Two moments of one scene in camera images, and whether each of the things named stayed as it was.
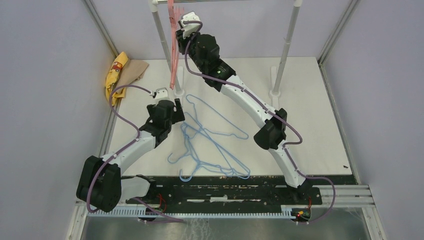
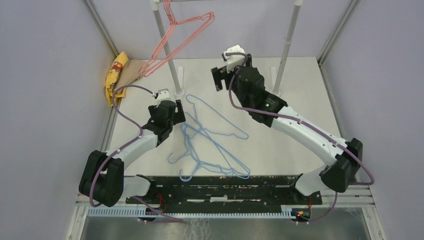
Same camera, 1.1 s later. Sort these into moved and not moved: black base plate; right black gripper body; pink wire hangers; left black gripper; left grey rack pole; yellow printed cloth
Moved: right black gripper body; pink wire hangers
Not moved: left grey rack pole; left black gripper; yellow printed cloth; black base plate
